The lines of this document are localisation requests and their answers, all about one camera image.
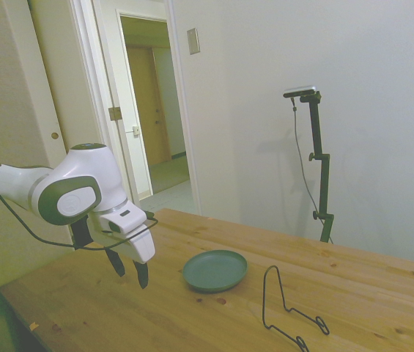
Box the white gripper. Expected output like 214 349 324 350
92 227 156 290

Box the teal round plate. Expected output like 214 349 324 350
182 249 248 293

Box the black tower appliance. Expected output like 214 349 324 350
70 215 95 251

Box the brown hallway door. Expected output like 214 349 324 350
127 45 173 166

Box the beige door panel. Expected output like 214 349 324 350
0 0 75 298

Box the black wire plate stand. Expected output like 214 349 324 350
262 265 330 352

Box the white door frame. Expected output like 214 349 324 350
69 0 202 217

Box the grey camera cable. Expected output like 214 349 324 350
291 97 334 245

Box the beige wall switch plate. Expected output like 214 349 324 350
186 27 201 56

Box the grey exterior camera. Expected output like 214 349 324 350
282 84 318 99

